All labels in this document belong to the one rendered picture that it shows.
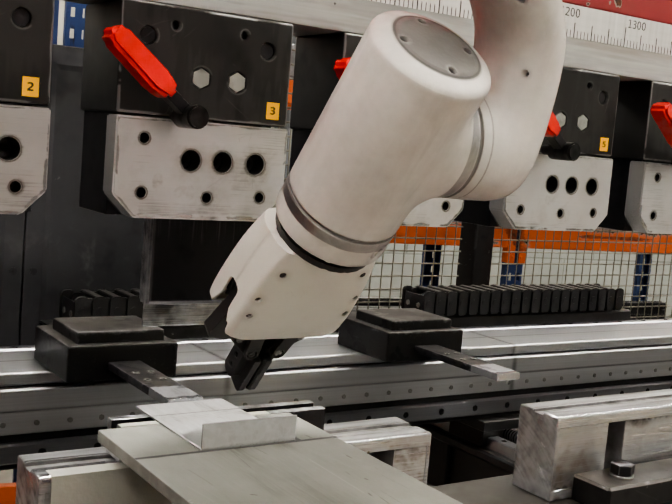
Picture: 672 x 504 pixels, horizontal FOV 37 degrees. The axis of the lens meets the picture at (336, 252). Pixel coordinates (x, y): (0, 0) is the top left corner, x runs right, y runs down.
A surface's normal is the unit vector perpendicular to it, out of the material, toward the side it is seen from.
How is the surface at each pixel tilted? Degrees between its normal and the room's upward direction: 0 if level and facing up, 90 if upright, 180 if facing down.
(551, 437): 90
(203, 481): 0
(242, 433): 90
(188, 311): 90
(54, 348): 90
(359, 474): 0
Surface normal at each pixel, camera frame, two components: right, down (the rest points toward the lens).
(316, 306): 0.37, 0.77
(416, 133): 0.07, 0.70
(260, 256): -0.66, 0.03
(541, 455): -0.83, -0.01
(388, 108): -0.40, 0.47
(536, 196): 0.54, 0.14
